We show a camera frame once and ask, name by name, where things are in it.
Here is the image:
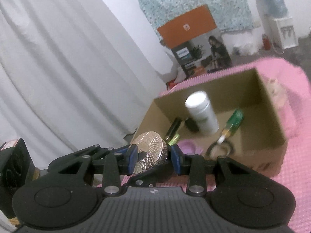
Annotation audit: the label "green dropper bottle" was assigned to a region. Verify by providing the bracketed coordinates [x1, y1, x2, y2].
[217, 109, 244, 146]

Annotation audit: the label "black tape roll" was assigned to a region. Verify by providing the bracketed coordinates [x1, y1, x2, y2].
[205, 141, 235, 161]

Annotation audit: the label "white pill bottle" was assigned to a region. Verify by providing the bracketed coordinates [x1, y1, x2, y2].
[185, 91, 219, 134]

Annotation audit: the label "teal camouflage cloth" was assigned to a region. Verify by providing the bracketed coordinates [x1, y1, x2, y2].
[130, 0, 253, 33]

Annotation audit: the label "small green bottle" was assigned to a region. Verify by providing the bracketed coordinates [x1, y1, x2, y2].
[168, 133, 181, 146]

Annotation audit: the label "red checkered tablecloth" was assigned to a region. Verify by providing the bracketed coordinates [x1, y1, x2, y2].
[97, 57, 311, 233]

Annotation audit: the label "printed box with orange top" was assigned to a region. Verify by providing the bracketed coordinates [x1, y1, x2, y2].
[157, 4, 232, 77]

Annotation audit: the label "black cylinder tube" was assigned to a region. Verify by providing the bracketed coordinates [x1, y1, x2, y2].
[165, 118, 183, 140]

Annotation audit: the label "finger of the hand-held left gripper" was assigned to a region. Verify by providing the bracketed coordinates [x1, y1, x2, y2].
[126, 161, 174, 188]
[72, 144, 130, 159]

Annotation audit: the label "large cardboard box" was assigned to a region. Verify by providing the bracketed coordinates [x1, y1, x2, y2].
[136, 68, 288, 177]

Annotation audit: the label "white water dispenser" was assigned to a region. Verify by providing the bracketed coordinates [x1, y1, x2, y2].
[264, 13, 299, 50]

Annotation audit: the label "white plastic bag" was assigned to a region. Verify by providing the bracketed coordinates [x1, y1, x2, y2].
[233, 41, 258, 56]

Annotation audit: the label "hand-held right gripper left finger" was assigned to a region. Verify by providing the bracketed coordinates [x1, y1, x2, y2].
[52, 145, 139, 196]

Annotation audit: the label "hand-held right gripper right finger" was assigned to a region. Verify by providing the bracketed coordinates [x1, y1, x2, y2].
[170, 144, 265, 196]

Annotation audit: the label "purple plastic lid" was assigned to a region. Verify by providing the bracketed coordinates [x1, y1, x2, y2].
[178, 139, 204, 155]

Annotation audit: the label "black jar with gold lid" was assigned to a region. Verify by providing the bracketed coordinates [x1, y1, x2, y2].
[130, 131, 169, 174]

